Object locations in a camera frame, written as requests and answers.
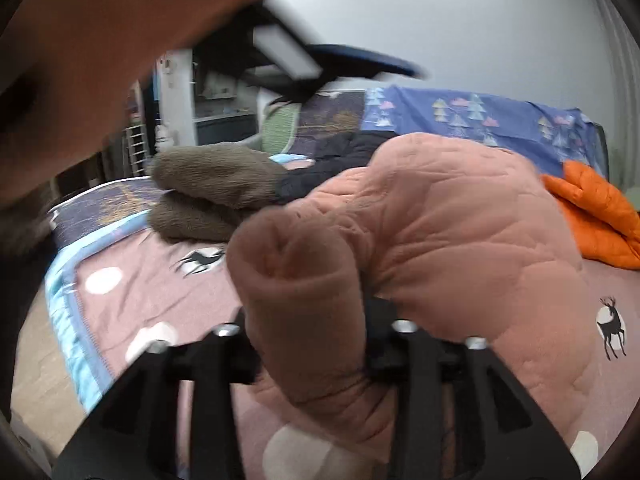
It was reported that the pink quilted jacket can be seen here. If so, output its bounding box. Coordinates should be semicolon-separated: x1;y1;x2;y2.
227;133;594;462

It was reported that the person's left hand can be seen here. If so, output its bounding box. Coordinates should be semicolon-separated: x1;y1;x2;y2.
1;0;256;205

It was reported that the dark tree-print cushion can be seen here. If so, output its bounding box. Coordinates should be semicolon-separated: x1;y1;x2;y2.
286;90;366;156

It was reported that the black puffer jacket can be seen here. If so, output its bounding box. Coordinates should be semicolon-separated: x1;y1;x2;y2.
274;130;397;205

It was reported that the pink polka-dot bedspread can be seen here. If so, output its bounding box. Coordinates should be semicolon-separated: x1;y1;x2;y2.
43;156;640;480

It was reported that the olive brown fleece garment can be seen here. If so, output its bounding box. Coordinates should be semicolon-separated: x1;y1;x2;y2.
149;143;286;243

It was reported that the orange puffer jacket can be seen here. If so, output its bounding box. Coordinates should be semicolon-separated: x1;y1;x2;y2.
541;160;640;271

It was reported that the blue tree-print sheet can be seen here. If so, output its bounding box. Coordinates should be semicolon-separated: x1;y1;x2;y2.
361;86;608;178

